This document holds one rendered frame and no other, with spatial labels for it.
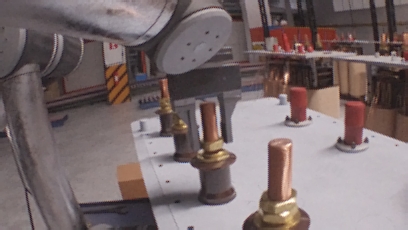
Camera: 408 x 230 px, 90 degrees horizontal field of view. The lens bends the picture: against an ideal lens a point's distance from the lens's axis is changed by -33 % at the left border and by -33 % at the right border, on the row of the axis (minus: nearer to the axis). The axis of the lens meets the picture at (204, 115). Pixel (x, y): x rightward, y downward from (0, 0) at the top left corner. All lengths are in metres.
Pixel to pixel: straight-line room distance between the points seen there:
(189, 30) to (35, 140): 0.36
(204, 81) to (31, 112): 0.35
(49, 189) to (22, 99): 0.18
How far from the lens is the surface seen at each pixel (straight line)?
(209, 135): 0.56
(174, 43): 0.29
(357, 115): 0.80
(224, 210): 0.57
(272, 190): 0.33
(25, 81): 0.54
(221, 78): 0.54
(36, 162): 0.54
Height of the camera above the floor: 1.68
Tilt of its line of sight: 14 degrees down
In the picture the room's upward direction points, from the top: 7 degrees counter-clockwise
